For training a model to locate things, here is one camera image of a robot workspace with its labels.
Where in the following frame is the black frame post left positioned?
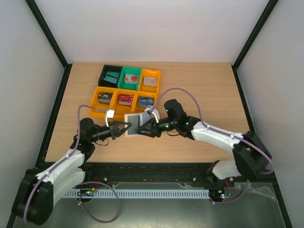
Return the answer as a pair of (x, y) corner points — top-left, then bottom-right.
(25, 0), (70, 69)

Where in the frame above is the black storage bin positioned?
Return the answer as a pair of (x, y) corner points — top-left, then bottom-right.
(98, 65), (123, 88)

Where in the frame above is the white red card stack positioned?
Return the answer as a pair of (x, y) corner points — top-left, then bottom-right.
(124, 74), (139, 85)

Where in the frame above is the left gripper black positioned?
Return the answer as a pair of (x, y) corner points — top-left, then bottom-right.
(90, 121), (132, 143)

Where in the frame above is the green storage bin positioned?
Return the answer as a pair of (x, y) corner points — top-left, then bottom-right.
(118, 66), (142, 90)

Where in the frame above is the black frame post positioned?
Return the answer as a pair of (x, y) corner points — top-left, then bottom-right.
(232, 0), (280, 69)
(25, 0), (70, 69)

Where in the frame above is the blue card stack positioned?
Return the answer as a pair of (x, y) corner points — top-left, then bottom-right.
(138, 96), (154, 107)

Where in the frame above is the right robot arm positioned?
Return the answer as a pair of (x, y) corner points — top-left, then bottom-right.
(138, 99), (271, 186)

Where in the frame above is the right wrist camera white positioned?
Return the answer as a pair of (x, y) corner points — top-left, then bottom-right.
(144, 105), (160, 123)

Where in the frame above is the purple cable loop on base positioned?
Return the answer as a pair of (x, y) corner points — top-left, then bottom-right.
(77, 179), (121, 223)

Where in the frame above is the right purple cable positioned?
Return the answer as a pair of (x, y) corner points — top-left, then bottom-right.
(149, 87), (275, 175)

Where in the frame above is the yellow bin back right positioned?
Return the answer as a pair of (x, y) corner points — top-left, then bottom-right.
(138, 68), (162, 93)

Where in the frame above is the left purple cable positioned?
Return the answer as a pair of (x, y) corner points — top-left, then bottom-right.
(23, 104), (110, 224)

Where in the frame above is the black frame post right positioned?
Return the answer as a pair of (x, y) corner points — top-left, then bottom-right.
(232, 0), (280, 69)

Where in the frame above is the white slotted cable duct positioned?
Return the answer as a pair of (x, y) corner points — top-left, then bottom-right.
(63, 189), (209, 199)

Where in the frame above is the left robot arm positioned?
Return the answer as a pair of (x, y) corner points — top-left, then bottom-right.
(11, 118), (132, 225)

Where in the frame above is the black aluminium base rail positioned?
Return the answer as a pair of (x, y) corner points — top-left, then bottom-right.
(23, 162), (278, 188)

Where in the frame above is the yellow bin front left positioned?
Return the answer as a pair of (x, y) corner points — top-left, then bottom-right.
(89, 86), (115, 118)

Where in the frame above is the white pink card stack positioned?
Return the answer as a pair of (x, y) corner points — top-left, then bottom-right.
(143, 76), (158, 87)

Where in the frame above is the yellow bin front middle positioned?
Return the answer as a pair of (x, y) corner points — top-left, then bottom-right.
(110, 88), (137, 120)

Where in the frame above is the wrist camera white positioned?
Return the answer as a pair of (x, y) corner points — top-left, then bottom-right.
(104, 109), (115, 127)
(144, 105), (160, 123)

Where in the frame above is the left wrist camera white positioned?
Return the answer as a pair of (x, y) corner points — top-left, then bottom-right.
(104, 109), (115, 127)

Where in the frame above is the yellow bin front right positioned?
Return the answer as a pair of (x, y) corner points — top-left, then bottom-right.
(131, 91), (157, 113)

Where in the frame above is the yellow bin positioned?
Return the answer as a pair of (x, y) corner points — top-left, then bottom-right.
(138, 68), (162, 93)
(110, 88), (137, 120)
(131, 91), (157, 113)
(89, 86), (115, 118)

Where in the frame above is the black card stack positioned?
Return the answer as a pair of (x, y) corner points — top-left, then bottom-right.
(97, 92), (113, 105)

